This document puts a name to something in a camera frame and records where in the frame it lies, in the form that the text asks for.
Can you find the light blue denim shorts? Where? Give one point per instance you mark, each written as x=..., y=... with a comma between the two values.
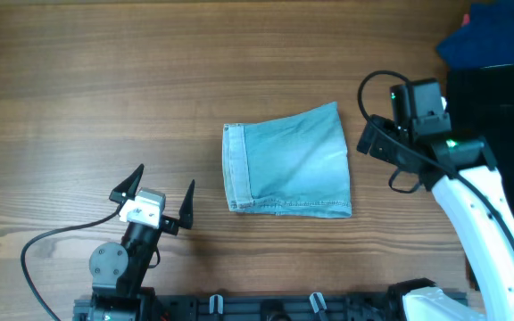
x=293, y=166

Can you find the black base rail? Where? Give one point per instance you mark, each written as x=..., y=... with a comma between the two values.
x=355, y=306

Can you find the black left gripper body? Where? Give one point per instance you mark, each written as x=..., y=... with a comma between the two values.
x=168, y=223

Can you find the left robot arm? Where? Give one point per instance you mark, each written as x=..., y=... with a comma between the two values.
x=119, y=269

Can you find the dark blue cloth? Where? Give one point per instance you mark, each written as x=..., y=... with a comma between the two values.
x=488, y=39

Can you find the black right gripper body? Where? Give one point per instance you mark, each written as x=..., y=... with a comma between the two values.
x=374, y=139

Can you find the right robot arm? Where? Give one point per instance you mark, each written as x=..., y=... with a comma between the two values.
x=460, y=171

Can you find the black garment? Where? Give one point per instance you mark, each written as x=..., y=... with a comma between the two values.
x=482, y=100

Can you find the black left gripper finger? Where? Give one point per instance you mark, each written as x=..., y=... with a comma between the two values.
x=127, y=189
x=186, y=211

